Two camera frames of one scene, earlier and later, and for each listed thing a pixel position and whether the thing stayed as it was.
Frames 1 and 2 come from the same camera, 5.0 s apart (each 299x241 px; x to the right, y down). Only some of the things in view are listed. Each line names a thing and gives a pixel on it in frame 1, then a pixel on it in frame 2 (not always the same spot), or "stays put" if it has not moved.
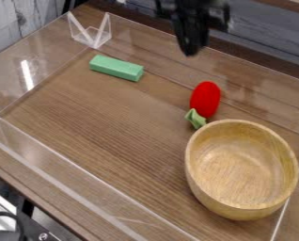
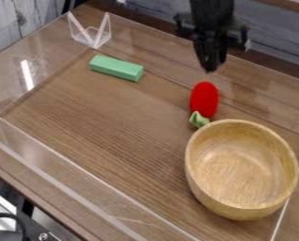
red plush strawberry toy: x=204 y=102 stays put
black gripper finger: x=181 y=32 → x=203 y=46
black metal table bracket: x=32 y=232 stays put
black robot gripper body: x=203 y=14 → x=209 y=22
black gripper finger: x=196 y=36 → x=219 y=52
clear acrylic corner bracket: x=92 y=37 stays put
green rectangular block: x=117 y=67 stays put
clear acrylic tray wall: x=193 y=140 stays put
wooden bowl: x=241 y=168 stays put
